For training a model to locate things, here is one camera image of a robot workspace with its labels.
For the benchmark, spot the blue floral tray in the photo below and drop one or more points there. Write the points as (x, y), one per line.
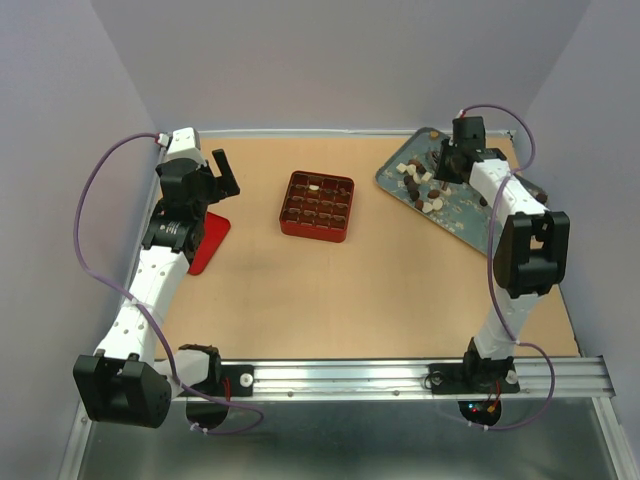
(463, 214)

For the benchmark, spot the red box lid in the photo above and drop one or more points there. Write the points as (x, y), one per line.
(216, 229)

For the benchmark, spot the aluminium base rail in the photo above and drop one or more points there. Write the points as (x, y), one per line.
(402, 380)

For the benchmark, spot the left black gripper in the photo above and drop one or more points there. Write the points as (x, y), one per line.
(223, 186)

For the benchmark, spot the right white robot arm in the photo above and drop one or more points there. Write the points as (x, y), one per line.
(526, 256)

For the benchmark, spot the metal tongs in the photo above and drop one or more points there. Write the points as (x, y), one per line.
(434, 157)

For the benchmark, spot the red chocolate box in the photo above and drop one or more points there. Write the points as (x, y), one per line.
(319, 215)

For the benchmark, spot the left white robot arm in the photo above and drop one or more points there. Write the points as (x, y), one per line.
(122, 382)

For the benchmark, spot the white cone chocolate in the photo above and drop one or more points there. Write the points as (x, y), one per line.
(411, 172)

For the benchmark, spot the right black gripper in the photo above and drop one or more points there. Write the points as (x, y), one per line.
(442, 172)

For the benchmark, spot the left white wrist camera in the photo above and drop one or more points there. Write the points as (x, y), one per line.
(184, 143)

